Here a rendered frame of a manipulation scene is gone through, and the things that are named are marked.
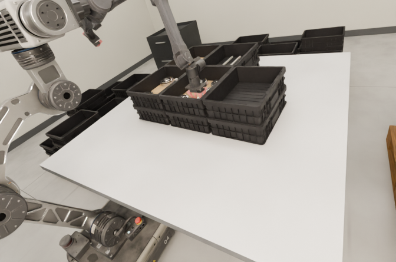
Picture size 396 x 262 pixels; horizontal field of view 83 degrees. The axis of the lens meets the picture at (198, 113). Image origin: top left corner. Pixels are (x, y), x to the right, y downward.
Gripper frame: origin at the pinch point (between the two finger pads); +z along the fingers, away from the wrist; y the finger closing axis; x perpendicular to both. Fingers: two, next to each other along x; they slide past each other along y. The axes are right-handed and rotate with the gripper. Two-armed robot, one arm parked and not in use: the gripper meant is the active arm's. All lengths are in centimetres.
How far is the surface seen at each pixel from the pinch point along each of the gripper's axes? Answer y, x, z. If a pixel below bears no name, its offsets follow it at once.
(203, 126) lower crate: -4.7, 7.9, 11.3
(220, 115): -17.1, 7.7, 1.9
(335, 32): -41, -204, 28
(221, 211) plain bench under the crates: -35, 45, 18
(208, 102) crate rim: -12.8, 8.6, -5.2
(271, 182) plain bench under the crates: -47, 25, 17
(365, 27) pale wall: -64, -349, 66
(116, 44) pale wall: 341, -193, 23
